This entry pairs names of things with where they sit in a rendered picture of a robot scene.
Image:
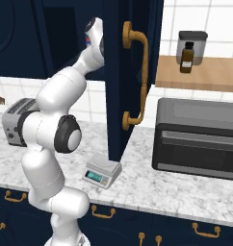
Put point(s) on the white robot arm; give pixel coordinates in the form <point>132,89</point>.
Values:
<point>51,105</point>

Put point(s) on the navy cabinet door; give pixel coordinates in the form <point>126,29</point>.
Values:
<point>121,80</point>

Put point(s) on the white digital scale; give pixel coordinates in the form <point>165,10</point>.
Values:
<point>100,168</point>

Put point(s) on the red and blue canned food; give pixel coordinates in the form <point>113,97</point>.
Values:
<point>87,39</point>

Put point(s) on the black toaster oven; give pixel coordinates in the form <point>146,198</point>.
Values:
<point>198,141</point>

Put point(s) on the brown bottle with white label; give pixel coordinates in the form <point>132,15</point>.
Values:
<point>186,59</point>

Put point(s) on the silver toaster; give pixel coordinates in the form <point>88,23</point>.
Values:
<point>12,123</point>

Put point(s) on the navy base cabinets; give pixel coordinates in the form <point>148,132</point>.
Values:
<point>128,229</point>

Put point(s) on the wooden wall shelf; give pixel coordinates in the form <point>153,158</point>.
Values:
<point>211,75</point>

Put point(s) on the navy wall cabinet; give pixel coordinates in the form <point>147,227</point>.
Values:
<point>22,35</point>

